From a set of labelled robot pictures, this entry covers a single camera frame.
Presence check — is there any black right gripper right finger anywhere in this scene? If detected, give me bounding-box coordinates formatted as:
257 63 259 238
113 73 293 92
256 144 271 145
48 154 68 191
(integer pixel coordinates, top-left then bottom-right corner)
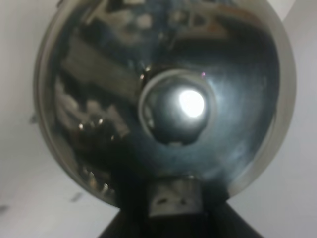
198 188 262 238

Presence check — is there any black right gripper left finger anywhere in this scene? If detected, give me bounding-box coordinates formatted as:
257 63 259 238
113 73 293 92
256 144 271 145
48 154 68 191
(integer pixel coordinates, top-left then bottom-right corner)
99 188 161 238

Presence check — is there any stainless steel teapot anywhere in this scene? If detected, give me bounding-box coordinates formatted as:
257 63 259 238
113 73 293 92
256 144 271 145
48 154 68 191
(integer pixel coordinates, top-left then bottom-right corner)
34 0 296 210

